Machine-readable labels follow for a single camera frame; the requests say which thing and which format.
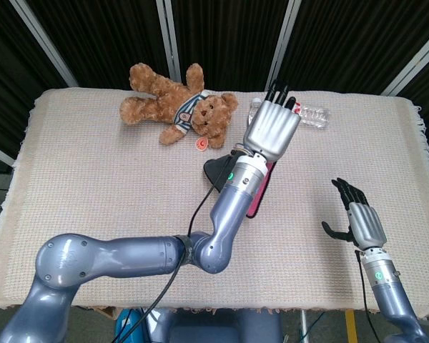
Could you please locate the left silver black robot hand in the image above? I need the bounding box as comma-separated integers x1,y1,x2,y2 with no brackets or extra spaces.
243,79,302,161

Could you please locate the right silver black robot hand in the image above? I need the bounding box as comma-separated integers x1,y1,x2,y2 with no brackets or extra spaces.
321,177,388,251

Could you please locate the dark grey cloth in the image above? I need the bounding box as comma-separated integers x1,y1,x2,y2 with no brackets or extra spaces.
202,153,278,219

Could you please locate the green label water bottle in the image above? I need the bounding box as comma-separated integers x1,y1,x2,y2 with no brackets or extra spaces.
248,98,265,126

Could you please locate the red label water bottle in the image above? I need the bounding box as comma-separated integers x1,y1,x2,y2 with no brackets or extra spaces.
293,101,332,129

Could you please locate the brown teddy bear striped shirt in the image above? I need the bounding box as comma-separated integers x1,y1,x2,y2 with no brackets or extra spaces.
119,62,240,149

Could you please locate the white metal table leg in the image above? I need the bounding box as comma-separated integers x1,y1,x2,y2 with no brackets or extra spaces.
299,309,309,343

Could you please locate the dark pleated curtain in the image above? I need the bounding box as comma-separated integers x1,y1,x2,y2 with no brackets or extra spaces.
0,0,429,158

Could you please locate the blue-grey robot torso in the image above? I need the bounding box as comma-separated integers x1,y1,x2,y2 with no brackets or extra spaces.
146,309,283,343

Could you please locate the beige woven tablecloth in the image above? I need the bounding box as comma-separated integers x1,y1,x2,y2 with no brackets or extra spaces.
0,87,429,321

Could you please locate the blue plastic object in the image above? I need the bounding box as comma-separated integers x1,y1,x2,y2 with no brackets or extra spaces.
114,309,147,343

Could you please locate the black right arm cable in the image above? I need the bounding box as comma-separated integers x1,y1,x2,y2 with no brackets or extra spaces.
355,249,384,343

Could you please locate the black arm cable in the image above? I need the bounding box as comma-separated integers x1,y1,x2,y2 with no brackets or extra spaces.
355,249,384,343
107,184,220,343

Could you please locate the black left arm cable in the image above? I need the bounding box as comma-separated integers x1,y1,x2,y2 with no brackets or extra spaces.
107,184,220,343

